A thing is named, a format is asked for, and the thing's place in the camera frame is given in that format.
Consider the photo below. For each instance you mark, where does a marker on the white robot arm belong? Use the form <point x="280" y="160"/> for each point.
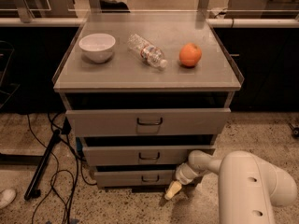
<point x="248" y="186"/>

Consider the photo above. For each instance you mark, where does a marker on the grey drawer cabinet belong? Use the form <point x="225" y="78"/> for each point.
<point x="143" y="91"/>

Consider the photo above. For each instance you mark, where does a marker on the grey middle drawer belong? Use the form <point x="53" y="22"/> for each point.
<point x="138" y="155"/>

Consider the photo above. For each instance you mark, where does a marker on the clear plastic water bottle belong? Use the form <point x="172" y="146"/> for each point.
<point x="147" y="52"/>

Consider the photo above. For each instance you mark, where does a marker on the grey bottom drawer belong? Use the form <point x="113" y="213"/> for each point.
<point x="134" y="178"/>

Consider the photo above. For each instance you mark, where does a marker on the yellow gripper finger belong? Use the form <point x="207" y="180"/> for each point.
<point x="172" y="190"/>

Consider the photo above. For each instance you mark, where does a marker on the orange fruit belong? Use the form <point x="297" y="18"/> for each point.
<point x="190" y="54"/>

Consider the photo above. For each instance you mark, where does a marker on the white ceramic bowl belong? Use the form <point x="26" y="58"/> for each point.
<point x="97" y="47"/>

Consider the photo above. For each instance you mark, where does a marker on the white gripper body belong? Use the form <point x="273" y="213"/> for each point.
<point x="183" y="174"/>

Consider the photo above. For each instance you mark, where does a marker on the grey top drawer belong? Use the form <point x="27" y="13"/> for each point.
<point x="132" y="122"/>

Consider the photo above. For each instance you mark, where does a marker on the white shoe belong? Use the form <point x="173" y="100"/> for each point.
<point x="7" y="196"/>

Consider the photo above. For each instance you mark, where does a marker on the grey drawer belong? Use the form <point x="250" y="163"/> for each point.
<point x="138" y="155"/>
<point x="134" y="178"/>
<point x="132" y="122"/>

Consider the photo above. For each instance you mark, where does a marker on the black floor stand bar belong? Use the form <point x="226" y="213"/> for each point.
<point x="32" y="191"/>

